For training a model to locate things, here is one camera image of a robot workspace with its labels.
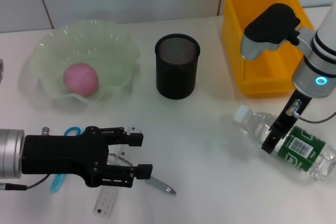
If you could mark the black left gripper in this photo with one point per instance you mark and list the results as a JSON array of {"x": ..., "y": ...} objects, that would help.
[{"x": 57, "y": 154}]

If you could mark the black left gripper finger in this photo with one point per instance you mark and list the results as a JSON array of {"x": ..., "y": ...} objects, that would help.
[{"x": 144, "y": 171}]

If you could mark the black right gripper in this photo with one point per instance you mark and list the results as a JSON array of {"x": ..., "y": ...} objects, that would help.
[{"x": 286, "y": 121}]

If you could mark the clear green-labelled water bottle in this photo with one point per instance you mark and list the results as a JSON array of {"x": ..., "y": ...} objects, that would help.
[{"x": 302, "y": 155}]

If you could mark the pink peach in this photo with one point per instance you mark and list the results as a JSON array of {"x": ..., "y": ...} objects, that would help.
[{"x": 81, "y": 78}]

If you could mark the white and silver left arm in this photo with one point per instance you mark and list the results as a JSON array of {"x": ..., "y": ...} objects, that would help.
[{"x": 10, "y": 153}]

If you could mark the grey and clear pen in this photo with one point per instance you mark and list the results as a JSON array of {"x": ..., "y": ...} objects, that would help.
[{"x": 160, "y": 184}]

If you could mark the transparent plastic ruler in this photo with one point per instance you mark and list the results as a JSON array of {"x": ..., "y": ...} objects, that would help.
[{"x": 105, "y": 200}]

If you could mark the blue scissors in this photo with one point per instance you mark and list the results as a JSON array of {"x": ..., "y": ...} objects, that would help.
[{"x": 56, "y": 183}]

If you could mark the pale green glass fruit plate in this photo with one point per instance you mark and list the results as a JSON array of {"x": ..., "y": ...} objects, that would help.
[{"x": 105, "y": 51}]

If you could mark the black mesh cup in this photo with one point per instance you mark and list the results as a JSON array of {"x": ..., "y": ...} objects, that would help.
[{"x": 176, "y": 77}]

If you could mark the yellow plastic bin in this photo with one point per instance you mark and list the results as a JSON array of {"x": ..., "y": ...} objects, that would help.
[{"x": 233, "y": 24}]

